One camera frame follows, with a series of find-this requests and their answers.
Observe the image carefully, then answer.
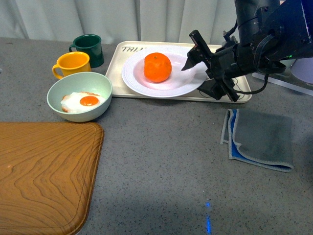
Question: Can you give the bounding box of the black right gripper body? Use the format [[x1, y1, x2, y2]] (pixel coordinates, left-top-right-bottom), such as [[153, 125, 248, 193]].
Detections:
[[189, 30, 256, 102]]

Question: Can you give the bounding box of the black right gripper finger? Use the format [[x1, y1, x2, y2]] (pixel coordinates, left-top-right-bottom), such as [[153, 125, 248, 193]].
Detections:
[[181, 45, 208, 71], [198, 79, 226, 100]]

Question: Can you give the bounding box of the white round plate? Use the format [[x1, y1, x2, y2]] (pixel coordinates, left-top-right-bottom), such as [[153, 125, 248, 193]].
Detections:
[[122, 45, 207, 98]]

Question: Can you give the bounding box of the orange mandarin fruit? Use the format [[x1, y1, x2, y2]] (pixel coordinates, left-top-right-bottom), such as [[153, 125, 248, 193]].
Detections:
[[144, 52, 172, 83]]

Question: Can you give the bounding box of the grey pleated curtain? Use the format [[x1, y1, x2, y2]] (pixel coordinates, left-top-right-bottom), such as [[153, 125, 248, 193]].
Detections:
[[0, 0, 236, 45]]

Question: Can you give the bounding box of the purple plastic cup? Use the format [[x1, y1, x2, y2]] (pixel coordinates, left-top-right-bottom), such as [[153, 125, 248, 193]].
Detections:
[[291, 58, 313, 84]]

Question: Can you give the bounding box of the grey blue folded cloth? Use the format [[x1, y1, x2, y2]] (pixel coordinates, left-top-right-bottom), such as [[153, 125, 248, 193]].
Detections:
[[220, 109, 294, 172]]

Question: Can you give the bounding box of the cream bear serving tray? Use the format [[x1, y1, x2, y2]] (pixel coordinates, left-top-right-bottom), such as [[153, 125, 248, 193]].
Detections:
[[105, 41, 253, 104]]

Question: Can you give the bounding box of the dark green enamel mug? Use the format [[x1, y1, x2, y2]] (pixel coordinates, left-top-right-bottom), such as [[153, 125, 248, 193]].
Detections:
[[69, 34, 104, 68]]

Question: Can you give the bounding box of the light green bowl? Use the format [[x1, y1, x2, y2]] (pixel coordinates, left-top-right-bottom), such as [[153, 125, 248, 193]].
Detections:
[[46, 72, 112, 122]]

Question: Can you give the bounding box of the yellow enamel mug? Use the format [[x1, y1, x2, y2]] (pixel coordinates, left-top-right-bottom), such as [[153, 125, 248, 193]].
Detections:
[[52, 51, 91, 79]]

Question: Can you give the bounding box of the fake fried egg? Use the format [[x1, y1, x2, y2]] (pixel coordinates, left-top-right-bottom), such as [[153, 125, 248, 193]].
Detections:
[[61, 92, 106, 113]]

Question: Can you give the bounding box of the wooden cutting board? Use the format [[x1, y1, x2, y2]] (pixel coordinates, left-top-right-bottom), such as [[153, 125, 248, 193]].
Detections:
[[0, 122, 105, 235]]

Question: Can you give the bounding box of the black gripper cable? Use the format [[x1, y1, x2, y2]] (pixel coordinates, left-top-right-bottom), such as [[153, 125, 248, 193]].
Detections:
[[233, 73, 270, 95]]

